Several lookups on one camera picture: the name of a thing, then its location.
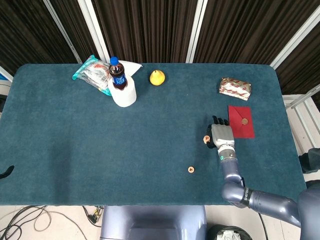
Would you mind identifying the black trash bin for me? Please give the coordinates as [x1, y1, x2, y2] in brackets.
[207, 224, 253, 240]

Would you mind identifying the teal blue table cloth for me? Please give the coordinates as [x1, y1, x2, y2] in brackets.
[0, 62, 308, 207]

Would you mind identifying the black floor cable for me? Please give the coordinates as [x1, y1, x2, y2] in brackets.
[0, 206, 51, 240]

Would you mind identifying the blue grey robot torso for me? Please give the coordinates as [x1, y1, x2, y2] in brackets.
[99, 205, 208, 240]

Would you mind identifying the white toilet paper roll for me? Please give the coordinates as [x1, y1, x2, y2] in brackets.
[107, 76, 138, 108]

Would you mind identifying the person dark trouser leg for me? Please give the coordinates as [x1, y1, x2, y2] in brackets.
[298, 147, 320, 175]

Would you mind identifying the black power plug cable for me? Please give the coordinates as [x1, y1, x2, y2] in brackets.
[82, 205, 102, 228]

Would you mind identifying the red envelope gold seal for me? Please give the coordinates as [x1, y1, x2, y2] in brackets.
[227, 105, 256, 139]

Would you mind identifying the grey black right robot hand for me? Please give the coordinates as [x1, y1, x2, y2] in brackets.
[205, 115, 236, 151]

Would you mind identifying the aluminium frame rack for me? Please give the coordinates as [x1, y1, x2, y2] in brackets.
[282, 83, 320, 163]

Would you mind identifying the grey floor cable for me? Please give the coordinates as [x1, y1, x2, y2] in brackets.
[24, 206, 85, 240]

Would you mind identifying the dark brown curtain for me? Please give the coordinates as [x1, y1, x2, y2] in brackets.
[0, 0, 320, 96]

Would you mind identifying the white frame post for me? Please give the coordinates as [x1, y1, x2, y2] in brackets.
[42, 0, 83, 64]
[185, 0, 208, 64]
[77, 0, 111, 63]
[269, 4, 320, 70]

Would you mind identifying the white paper sheet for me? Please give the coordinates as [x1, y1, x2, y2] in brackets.
[119, 60, 143, 77]

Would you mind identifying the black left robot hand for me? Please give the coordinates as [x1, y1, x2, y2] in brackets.
[0, 165, 15, 180]

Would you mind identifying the teal clear snack bag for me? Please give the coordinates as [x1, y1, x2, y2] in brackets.
[72, 54, 113, 97]

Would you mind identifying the cola bottle blue label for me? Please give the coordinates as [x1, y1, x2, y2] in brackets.
[108, 56, 128, 90]

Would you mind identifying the yellow pear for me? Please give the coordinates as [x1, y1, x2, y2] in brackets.
[149, 69, 166, 87]

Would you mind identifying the white blue side panel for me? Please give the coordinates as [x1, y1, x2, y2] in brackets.
[0, 65, 14, 83]

